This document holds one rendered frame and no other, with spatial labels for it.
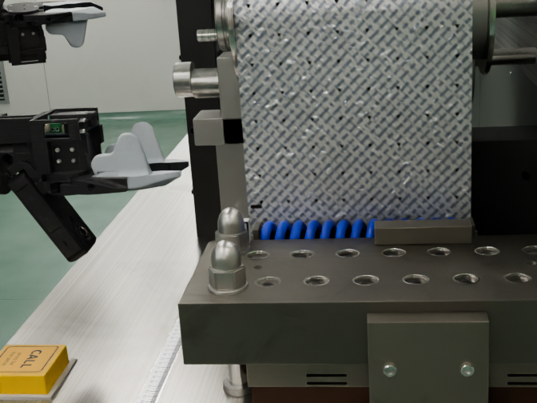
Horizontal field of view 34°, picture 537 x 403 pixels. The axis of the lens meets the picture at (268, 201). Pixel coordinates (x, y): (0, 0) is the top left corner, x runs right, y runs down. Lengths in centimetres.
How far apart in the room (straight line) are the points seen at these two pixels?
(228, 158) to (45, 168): 21
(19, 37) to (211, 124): 49
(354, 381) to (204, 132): 35
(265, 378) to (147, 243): 56
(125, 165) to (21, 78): 615
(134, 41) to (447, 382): 607
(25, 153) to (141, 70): 580
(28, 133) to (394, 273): 41
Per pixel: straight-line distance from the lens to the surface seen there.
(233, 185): 102
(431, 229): 88
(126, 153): 91
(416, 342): 75
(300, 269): 82
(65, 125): 93
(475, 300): 76
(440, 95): 90
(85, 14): 139
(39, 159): 94
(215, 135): 100
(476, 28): 91
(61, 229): 98
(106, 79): 683
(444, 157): 92
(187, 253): 126
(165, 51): 668
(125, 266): 124
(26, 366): 95
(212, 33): 97
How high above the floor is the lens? 134
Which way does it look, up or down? 17 degrees down
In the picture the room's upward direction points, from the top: 4 degrees counter-clockwise
